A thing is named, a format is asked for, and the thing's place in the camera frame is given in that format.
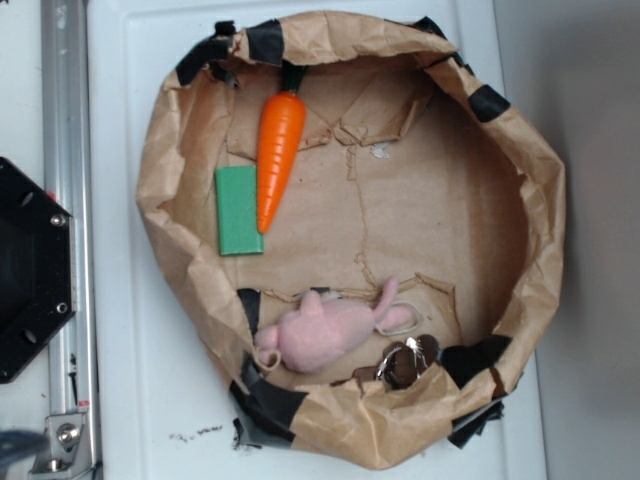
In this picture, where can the white plastic tray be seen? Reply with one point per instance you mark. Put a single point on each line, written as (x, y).
(165, 413)

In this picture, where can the brown paper bag bin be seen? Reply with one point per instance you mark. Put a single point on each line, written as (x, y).
(409, 166)

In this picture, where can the pink felt bunny toy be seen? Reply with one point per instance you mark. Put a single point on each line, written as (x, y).
(325, 327)

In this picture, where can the metal corner bracket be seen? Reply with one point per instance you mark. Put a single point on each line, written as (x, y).
(68, 455)

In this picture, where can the orange plastic toy carrot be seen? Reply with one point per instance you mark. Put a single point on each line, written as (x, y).
(280, 131)

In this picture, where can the shiny metal kitchen toy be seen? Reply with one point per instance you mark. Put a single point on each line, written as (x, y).
(402, 363)

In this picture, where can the green rectangular block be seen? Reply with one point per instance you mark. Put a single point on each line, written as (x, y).
(236, 193)

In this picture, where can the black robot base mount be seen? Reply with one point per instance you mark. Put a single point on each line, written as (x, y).
(36, 278)

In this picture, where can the aluminium extrusion rail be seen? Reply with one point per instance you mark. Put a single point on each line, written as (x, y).
(73, 378)

